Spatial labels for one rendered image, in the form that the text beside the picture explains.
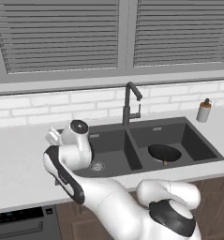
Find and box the grey dishwasher handle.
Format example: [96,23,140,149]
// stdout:
[0,220,44,240]

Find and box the grey window blind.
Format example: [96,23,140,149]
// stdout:
[132,0,224,68]
[0,0,121,75]

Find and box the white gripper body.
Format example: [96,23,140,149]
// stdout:
[44,126,64,147]

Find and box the brown cupboard door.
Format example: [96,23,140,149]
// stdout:
[54,190,140,240]

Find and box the dark grey double sink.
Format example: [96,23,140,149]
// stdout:
[56,116,224,179]

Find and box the black pan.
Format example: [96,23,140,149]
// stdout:
[147,143,183,167]

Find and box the white soap dispenser bottle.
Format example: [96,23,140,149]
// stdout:
[195,97,214,124]

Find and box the black sink tap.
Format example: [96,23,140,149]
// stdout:
[121,81,144,128]

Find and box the dark grey dishwasher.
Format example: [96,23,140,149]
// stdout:
[0,204,63,240]

